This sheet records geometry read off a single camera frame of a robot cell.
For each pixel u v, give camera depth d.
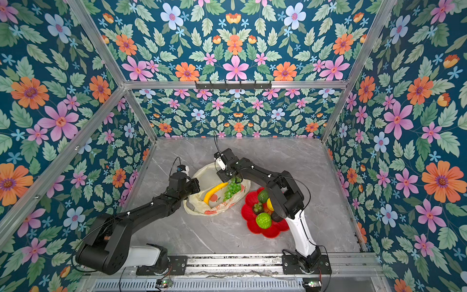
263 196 0.88
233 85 0.92
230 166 0.75
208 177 0.99
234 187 0.92
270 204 0.83
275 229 0.81
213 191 0.93
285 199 0.55
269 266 0.75
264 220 0.80
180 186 0.71
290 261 0.74
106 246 0.43
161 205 0.61
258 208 0.84
